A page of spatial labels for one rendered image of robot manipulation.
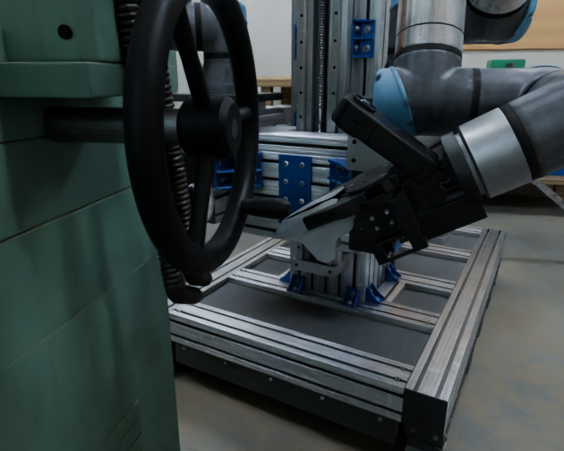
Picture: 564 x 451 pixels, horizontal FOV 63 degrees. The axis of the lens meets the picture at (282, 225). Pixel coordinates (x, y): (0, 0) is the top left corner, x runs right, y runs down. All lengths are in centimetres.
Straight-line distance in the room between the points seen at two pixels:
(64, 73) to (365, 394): 90
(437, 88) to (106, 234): 44
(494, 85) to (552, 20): 334
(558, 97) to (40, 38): 45
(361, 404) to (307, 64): 83
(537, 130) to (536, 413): 113
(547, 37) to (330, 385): 316
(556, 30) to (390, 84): 337
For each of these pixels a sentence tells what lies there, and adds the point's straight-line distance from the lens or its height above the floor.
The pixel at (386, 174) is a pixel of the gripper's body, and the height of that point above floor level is 77.
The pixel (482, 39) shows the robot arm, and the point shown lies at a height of 93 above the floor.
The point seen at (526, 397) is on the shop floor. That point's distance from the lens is 154.
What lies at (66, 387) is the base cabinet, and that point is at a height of 51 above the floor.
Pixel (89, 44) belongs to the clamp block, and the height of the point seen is 88.
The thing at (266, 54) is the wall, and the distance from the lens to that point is 393.
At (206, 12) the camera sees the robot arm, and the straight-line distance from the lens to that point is 125.
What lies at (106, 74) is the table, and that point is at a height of 86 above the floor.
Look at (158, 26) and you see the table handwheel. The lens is 36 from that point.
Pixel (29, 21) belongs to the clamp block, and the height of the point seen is 90.
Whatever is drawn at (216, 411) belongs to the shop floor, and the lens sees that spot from 135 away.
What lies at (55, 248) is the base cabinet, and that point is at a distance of 56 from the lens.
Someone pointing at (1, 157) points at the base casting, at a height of 79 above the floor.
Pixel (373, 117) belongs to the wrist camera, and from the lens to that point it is 45.
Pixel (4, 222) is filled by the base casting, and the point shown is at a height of 73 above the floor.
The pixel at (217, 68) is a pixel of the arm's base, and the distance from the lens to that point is 123.
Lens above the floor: 86
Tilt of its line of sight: 18 degrees down
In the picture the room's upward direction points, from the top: straight up
